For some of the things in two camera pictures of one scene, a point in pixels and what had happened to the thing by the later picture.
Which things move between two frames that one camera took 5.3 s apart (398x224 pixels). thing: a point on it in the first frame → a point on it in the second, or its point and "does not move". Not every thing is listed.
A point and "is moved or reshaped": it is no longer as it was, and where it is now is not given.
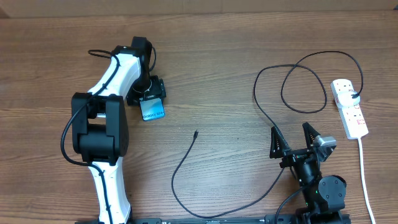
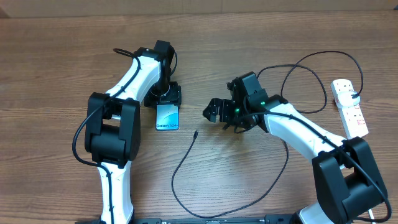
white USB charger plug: [344, 98] does not move
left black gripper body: [148, 87] → [165, 91]
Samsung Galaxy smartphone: [152, 109] is moved or reshaped
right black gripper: [292, 155] → [224, 106]
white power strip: [351, 117] does not move
